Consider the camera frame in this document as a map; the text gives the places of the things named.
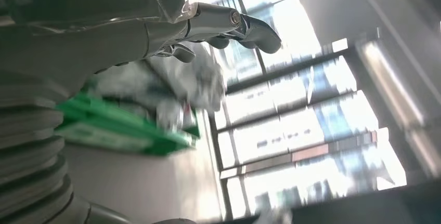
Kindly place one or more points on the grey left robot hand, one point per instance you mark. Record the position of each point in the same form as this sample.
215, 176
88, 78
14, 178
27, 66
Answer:
86, 26

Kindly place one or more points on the green plastic basket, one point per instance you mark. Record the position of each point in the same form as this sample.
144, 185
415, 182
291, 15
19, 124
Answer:
113, 129

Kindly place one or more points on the large grey package red print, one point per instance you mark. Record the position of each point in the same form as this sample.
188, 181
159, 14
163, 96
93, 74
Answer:
193, 81

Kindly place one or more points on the large window with frames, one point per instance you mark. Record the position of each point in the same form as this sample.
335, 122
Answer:
293, 129

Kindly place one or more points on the long ceiling light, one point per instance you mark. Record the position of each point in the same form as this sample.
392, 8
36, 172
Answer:
389, 81

